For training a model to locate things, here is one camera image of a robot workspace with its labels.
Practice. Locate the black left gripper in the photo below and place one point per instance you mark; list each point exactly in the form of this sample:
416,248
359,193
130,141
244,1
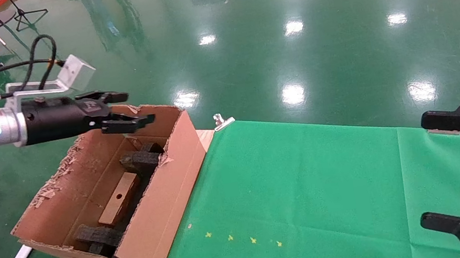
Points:
57,119

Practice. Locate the small cardboard box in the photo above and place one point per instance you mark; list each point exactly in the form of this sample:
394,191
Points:
126,185

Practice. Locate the large open cardboard carton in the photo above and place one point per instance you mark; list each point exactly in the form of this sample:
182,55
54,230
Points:
165,210

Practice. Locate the silver metal clip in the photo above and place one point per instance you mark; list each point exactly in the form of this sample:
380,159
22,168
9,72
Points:
221,122

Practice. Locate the large dark foam block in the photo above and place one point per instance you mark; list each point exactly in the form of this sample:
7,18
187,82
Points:
99,237

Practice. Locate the black tripod stand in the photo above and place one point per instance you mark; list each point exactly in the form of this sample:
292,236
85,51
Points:
21,13

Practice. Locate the green cloth with yellow marks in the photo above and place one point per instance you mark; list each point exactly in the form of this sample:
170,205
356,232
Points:
310,189

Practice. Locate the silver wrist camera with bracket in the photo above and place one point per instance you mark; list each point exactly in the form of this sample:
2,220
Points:
75,72

